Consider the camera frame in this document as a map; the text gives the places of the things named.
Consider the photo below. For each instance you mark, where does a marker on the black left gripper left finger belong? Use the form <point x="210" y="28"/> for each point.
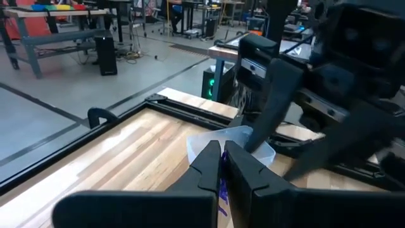
<point x="142" y="212"/>

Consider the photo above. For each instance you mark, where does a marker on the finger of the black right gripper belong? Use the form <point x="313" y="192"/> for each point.
<point x="278" y="95"/>
<point x="348" y="139"/>

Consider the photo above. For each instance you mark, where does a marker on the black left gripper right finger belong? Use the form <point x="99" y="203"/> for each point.
<point x="316" y="212"/>

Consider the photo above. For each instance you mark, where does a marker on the purple plastic spider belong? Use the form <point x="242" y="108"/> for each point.
<point x="224" y="193"/>

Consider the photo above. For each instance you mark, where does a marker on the black computer green light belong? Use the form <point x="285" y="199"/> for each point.
<point x="210" y="87"/>

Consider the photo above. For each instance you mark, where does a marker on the clear plastic bin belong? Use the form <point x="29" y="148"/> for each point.
<point x="215" y="139"/>

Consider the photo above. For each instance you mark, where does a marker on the black table clamp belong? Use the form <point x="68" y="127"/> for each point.
<point x="95" y="115"/>

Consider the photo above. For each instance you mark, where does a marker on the person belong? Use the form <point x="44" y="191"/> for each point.
<point x="176" y="12"/>

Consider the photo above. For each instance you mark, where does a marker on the black computer tower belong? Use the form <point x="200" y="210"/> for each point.
<point x="106" y="54"/>

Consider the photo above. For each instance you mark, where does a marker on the black office desk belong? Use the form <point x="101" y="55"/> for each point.
<point x="120" y="6"/>

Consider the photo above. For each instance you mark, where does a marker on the grey metal workbench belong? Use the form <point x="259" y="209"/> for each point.
<point x="31" y="39"/>

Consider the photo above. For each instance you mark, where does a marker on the orange cloth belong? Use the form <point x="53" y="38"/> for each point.
<point x="34" y="27"/>

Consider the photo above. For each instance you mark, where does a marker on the rainbow coloured toy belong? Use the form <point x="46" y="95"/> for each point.
<point x="57" y="7"/>

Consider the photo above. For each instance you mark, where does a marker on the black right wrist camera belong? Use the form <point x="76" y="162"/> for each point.
<point x="364" y="35"/>

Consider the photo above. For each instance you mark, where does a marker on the black aluminium table frame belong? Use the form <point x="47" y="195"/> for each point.
<point x="47" y="158"/>

